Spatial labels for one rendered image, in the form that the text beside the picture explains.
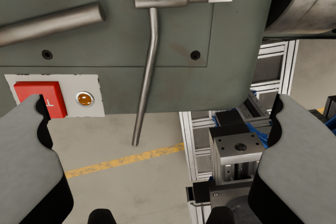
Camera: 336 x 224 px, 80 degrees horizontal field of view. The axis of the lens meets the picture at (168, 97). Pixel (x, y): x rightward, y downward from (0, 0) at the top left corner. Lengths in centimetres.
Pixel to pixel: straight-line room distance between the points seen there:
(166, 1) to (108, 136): 190
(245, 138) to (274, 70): 101
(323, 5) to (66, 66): 39
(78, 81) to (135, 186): 233
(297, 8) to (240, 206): 53
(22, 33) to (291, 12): 38
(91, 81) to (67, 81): 3
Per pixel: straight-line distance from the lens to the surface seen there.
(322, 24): 45
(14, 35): 32
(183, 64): 30
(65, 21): 28
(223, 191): 67
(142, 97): 31
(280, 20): 40
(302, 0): 38
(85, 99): 34
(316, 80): 215
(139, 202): 286
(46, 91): 34
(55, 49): 32
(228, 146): 66
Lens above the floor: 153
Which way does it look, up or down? 60 degrees down
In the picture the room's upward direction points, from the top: 177 degrees clockwise
